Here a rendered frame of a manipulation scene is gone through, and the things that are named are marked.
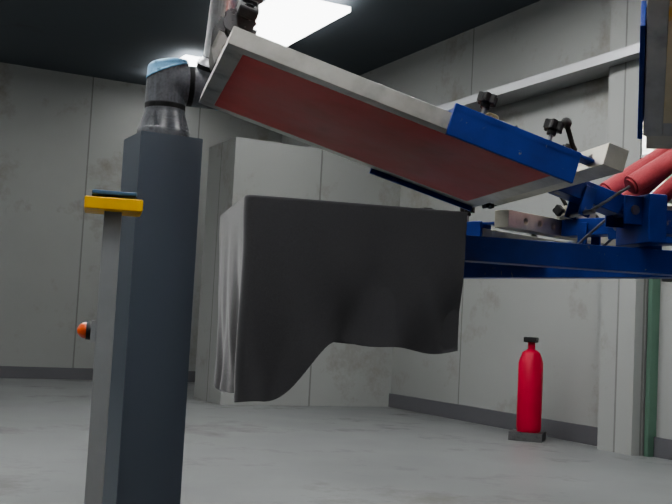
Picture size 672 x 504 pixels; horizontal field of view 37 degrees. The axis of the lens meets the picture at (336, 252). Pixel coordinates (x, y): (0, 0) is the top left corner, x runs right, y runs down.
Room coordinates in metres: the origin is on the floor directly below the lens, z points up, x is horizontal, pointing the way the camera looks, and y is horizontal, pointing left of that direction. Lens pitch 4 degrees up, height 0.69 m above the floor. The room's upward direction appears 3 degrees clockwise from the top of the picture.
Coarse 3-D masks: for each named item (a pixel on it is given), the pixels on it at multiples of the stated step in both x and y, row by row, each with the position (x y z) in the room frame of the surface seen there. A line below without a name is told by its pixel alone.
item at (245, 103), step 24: (240, 96) 2.34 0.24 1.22; (264, 120) 2.49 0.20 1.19; (288, 120) 2.42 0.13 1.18; (312, 120) 2.34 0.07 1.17; (336, 144) 2.50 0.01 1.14; (360, 144) 2.42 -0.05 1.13; (384, 144) 2.35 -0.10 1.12; (384, 168) 2.59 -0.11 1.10; (408, 168) 2.51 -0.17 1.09; (432, 168) 2.43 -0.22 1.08; (456, 192) 2.60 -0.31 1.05; (480, 192) 2.52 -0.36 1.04
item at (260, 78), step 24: (240, 72) 2.14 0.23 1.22; (264, 72) 2.08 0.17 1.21; (288, 72) 2.03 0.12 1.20; (264, 96) 2.27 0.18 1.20; (288, 96) 2.21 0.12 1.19; (312, 96) 2.15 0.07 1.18; (336, 96) 2.09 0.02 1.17; (336, 120) 2.28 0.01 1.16; (360, 120) 2.21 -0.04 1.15; (384, 120) 2.15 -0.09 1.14; (408, 120) 2.09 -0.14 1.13; (408, 144) 2.28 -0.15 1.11; (432, 144) 2.22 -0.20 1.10; (456, 144) 2.16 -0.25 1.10; (456, 168) 2.36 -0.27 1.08; (480, 168) 2.29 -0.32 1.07; (504, 168) 2.23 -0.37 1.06; (528, 168) 2.16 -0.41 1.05
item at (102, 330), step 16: (96, 208) 2.25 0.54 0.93; (112, 208) 2.26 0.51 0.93; (128, 208) 2.26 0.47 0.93; (112, 224) 2.30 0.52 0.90; (112, 240) 2.30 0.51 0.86; (112, 256) 2.30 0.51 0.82; (112, 272) 2.30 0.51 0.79; (112, 288) 2.30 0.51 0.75; (112, 304) 2.30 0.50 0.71; (96, 320) 2.29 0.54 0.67; (112, 320) 2.30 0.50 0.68; (96, 336) 2.30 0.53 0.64; (112, 336) 2.30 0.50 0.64; (96, 352) 2.30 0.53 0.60; (112, 352) 2.31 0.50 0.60; (96, 368) 2.30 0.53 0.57; (96, 384) 2.30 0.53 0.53; (96, 400) 2.30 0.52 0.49; (96, 416) 2.30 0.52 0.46; (96, 432) 2.30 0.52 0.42; (96, 448) 2.30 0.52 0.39; (96, 464) 2.30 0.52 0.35; (96, 480) 2.30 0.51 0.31; (96, 496) 2.30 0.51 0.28
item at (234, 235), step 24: (240, 216) 2.10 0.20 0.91; (240, 240) 2.10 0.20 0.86; (240, 264) 2.08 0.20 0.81; (240, 288) 2.06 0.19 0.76; (240, 312) 2.06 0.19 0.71; (240, 336) 2.05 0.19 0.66; (216, 360) 2.43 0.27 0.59; (240, 360) 2.05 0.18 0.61; (216, 384) 2.42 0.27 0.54; (240, 384) 2.05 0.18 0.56
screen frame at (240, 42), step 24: (240, 48) 1.97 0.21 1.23; (264, 48) 1.98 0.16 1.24; (288, 48) 1.99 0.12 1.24; (216, 72) 2.20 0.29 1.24; (312, 72) 2.00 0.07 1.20; (336, 72) 2.01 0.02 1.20; (216, 96) 2.41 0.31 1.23; (360, 96) 2.03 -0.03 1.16; (384, 96) 2.04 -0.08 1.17; (408, 96) 2.05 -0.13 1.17; (432, 120) 2.06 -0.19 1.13; (312, 144) 2.58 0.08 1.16; (504, 192) 2.44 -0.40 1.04
